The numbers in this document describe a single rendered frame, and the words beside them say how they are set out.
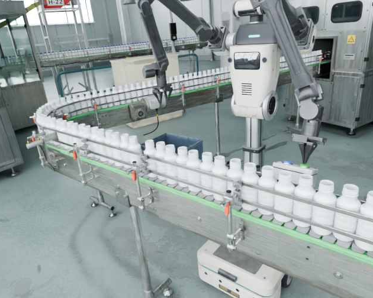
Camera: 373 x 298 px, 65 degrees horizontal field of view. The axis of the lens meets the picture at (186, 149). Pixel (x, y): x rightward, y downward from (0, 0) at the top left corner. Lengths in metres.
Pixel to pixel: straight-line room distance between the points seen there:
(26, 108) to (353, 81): 5.53
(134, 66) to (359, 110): 3.51
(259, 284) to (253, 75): 1.14
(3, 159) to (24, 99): 2.26
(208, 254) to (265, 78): 1.13
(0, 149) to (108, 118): 1.87
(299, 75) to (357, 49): 3.45
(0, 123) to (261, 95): 3.34
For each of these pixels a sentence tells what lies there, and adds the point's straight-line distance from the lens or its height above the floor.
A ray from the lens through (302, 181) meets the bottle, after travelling 0.92.
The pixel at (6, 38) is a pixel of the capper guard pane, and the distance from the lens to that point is 6.27.
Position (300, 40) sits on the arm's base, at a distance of 1.49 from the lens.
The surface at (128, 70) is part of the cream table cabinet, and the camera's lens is 5.20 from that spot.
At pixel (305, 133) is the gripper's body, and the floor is 1.23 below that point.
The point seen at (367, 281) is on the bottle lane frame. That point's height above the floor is 0.92.
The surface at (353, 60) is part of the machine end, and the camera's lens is 4.54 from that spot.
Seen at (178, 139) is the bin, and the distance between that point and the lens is 1.95.
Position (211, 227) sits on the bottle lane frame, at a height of 0.89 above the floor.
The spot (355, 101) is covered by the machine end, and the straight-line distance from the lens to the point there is 4.59.
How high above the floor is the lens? 1.60
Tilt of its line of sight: 22 degrees down
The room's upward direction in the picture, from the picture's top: 5 degrees counter-clockwise
